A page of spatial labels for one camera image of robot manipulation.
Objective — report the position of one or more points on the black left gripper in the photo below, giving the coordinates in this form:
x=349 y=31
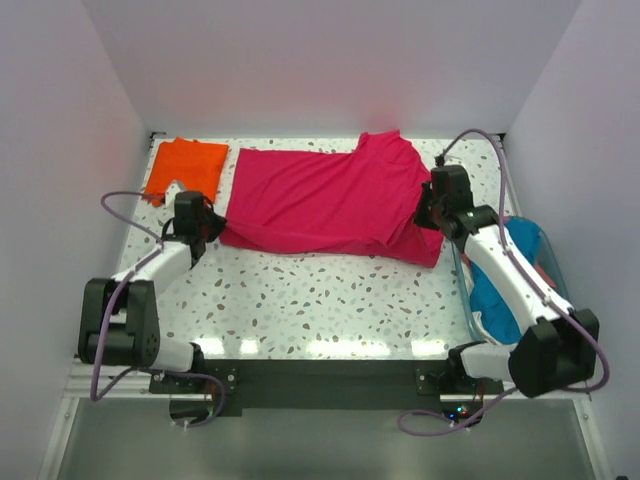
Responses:
x=219 y=224

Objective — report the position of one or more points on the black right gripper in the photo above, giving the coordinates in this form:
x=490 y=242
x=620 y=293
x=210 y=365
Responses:
x=419 y=217

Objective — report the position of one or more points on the magenta pink t-shirt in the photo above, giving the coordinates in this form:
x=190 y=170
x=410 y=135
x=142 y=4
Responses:
x=357 y=203

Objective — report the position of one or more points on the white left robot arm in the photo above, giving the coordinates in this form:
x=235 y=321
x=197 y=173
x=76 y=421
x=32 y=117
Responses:
x=120 y=323

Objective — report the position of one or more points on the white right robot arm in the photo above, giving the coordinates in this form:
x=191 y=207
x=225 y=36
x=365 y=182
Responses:
x=558 y=346

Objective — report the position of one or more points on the folded orange t-shirt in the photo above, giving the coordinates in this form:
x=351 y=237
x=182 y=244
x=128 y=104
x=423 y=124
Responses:
x=198 y=166

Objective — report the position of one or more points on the blue t-shirt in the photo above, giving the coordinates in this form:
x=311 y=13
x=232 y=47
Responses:
x=499 y=289

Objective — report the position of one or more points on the teal plastic laundry basket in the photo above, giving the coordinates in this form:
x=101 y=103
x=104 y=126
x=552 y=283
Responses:
x=542 y=289

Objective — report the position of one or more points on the white t-shirt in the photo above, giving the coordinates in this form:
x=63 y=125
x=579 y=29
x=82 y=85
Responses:
x=481 y=330

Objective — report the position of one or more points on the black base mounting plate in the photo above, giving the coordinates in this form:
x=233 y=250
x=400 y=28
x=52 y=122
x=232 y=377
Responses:
x=340 y=384

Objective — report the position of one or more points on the aluminium frame rail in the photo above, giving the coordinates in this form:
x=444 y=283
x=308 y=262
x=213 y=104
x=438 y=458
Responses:
x=140 y=385

